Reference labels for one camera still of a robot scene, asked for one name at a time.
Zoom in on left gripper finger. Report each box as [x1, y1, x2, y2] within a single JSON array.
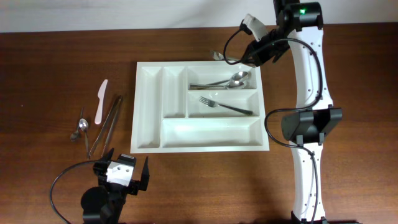
[[99, 148, 114, 162], [139, 156, 150, 191]]

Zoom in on steel tablespoon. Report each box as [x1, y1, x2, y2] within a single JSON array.
[[188, 81, 245, 90], [208, 71, 249, 85]]

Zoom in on metal kitchen tongs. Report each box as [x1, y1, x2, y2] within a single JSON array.
[[89, 95, 123, 157]]

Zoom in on steel fork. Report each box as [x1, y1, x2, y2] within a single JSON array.
[[210, 50, 256, 68], [199, 96, 253, 115]]

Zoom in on white plastic knife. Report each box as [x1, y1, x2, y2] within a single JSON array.
[[95, 79, 108, 124]]

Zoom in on small shiny teaspoon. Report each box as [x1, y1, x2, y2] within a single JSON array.
[[79, 118, 90, 159]]

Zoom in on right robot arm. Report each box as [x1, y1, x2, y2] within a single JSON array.
[[239, 1, 343, 223]]

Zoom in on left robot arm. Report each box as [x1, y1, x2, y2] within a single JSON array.
[[80, 149, 150, 223]]

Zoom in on small dark teaspoon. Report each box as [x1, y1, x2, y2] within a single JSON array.
[[70, 108, 84, 141]]

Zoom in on white plastic cutlery tray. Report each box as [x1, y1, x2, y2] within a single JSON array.
[[130, 61, 269, 154]]

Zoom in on right black cable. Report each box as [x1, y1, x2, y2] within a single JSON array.
[[223, 28, 324, 224]]

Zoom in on black cable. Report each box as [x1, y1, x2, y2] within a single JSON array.
[[49, 159, 100, 224], [223, 28, 324, 224]]

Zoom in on left black cable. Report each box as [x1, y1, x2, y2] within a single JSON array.
[[49, 159, 100, 224]]

